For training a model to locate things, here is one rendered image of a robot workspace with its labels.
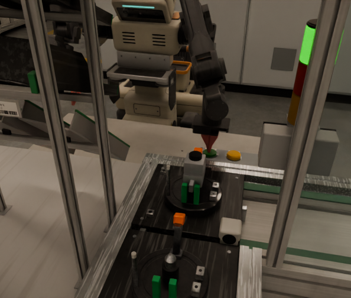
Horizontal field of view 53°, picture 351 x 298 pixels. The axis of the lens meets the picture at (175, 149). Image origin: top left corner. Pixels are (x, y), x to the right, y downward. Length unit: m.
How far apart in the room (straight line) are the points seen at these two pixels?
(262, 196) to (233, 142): 0.40
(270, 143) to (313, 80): 0.14
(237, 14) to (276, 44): 0.49
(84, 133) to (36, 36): 0.29
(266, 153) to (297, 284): 0.30
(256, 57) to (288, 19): 0.47
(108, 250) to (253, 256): 0.30
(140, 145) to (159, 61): 0.36
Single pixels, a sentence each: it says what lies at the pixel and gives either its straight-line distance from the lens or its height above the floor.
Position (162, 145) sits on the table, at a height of 0.86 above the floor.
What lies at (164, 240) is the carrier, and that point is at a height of 0.97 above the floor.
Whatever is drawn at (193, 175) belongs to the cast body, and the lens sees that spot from 0.79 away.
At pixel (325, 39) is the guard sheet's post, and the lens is 0.52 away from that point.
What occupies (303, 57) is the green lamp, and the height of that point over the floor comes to 1.37.
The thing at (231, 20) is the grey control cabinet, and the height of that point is 0.76.
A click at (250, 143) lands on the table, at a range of 1.31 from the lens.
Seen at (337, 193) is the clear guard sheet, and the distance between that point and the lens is 0.65.
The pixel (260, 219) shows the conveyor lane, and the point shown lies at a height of 0.92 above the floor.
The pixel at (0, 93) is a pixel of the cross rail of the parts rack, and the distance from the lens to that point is 0.62.
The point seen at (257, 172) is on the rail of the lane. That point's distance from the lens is 0.99.
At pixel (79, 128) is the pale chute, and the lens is 0.75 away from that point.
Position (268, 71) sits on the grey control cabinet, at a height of 0.28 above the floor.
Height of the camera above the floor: 1.53
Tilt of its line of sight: 32 degrees down
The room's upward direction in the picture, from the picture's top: 1 degrees clockwise
